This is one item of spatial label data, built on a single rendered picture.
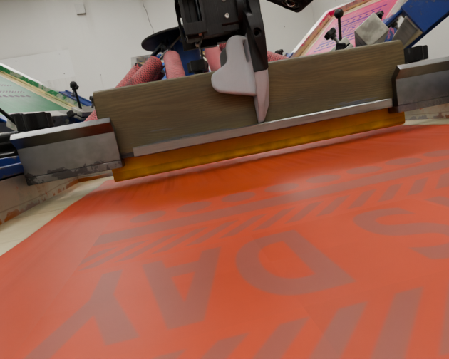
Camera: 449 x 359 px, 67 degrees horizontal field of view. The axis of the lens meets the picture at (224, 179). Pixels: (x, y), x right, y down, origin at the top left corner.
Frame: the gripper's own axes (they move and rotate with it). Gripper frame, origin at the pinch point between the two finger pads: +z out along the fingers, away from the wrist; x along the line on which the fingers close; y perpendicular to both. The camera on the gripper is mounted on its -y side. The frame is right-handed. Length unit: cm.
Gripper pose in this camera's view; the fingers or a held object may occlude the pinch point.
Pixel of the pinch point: (260, 110)
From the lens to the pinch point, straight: 40.4
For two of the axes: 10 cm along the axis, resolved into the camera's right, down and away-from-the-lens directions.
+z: 1.9, 9.7, 1.7
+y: -9.7, 2.1, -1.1
